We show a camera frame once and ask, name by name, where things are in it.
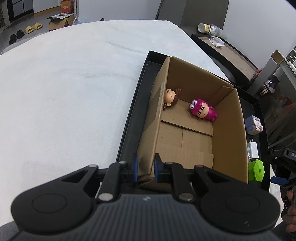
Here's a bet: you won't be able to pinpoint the green hexagonal box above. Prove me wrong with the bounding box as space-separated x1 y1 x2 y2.
248 159 265 182

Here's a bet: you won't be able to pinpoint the white usb charger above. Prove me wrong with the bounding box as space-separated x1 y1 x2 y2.
247 138 259 162

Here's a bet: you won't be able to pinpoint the brown cardboard box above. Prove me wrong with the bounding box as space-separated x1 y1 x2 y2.
137 57 248 191

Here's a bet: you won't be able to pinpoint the purple white cube charger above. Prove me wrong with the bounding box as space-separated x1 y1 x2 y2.
244 115 263 136

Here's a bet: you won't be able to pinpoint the pink cartoon figurine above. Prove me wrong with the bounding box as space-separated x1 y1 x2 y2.
189 99 218 121

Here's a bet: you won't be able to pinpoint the brown-haired doll figurine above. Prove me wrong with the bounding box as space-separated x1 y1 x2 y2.
163 88 182 110

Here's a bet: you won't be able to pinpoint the person's right hand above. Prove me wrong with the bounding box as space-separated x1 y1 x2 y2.
285 190 296 233

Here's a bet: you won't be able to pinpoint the black shallow tray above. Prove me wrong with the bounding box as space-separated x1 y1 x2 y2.
116 50 270 191

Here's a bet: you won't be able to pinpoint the black brown side tray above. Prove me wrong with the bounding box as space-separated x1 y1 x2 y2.
191 34 257 91

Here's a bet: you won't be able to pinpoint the white face mask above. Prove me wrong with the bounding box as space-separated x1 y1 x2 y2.
209 36 225 48

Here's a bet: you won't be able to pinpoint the white yellow can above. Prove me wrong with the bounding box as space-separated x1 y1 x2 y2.
197 23 222 37

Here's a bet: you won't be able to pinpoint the grey chair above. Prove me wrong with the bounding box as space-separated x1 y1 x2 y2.
156 0 229 36

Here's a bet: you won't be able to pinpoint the cardboard box on floor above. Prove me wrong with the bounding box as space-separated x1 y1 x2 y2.
48 13 75 31

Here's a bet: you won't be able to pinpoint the yellow slippers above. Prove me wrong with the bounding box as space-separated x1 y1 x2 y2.
25 23 43 34

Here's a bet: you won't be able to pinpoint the black slippers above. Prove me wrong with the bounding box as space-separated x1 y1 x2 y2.
9 30 25 45

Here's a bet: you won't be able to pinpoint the orange box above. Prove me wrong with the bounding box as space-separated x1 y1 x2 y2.
60 0 74 13

